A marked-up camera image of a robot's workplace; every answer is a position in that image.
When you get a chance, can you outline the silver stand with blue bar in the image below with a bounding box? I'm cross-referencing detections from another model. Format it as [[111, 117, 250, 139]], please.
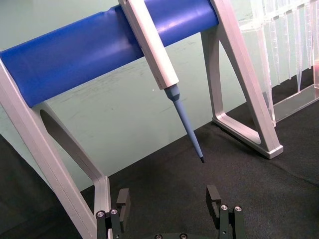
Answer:
[[0, 0, 284, 239]]

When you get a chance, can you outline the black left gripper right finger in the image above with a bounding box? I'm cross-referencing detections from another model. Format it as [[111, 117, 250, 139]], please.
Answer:
[[206, 185, 244, 239]]

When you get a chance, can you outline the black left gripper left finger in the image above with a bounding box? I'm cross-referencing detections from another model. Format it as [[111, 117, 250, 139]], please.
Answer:
[[96, 188, 132, 239]]

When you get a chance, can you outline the plain pale wall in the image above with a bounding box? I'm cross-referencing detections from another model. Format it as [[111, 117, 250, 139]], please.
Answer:
[[0, 0, 319, 192]]

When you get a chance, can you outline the clear plastic tip rack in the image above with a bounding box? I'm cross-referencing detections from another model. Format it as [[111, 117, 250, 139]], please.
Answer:
[[238, 0, 319, 127]]

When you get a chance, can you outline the black table cloth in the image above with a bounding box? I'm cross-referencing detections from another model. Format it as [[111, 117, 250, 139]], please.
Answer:
[[0, 84, 319, 239]]

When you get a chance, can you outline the white pipette with blue shaft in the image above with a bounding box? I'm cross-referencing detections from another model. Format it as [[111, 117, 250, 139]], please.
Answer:
[[118, 0, 205, 164]]

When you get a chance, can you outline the clear pipette tip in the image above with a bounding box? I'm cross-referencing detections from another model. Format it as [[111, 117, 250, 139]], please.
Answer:
[[286, 11, 296, 81], [270, 16, 282, 86], [296, 9, 304, 93], [307, 4, 314, 70]]

